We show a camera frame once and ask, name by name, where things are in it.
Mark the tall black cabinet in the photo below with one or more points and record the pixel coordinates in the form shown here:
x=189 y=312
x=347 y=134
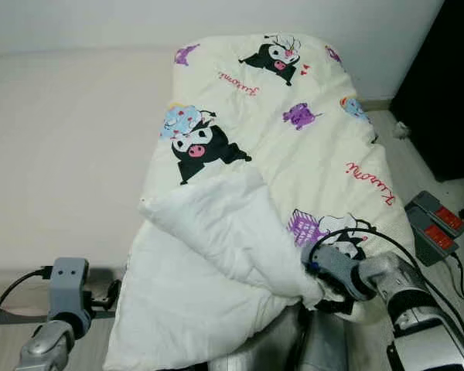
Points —
x=448 y=85

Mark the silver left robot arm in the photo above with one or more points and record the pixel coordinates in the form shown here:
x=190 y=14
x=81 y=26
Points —
x=46 y=348

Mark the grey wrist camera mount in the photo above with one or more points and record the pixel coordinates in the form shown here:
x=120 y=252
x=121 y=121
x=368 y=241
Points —
x=336 y=270
x=68 y=286

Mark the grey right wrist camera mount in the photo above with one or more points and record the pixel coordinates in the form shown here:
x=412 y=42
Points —
x=336 y=270

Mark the cream cartoon print duvet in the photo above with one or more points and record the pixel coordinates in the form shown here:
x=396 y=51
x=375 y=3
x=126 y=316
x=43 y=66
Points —
x=294 y=170

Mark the grey charger with red batteries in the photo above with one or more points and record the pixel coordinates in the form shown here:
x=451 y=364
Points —
x=437 y=228

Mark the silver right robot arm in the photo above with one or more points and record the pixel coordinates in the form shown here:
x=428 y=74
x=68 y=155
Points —
x=410 y=290

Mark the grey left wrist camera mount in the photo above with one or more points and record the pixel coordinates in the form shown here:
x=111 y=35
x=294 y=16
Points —
x=68 y=286

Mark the crumpled white tissue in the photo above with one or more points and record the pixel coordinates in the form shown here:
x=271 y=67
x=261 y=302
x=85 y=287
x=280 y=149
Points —
x=402 y=131

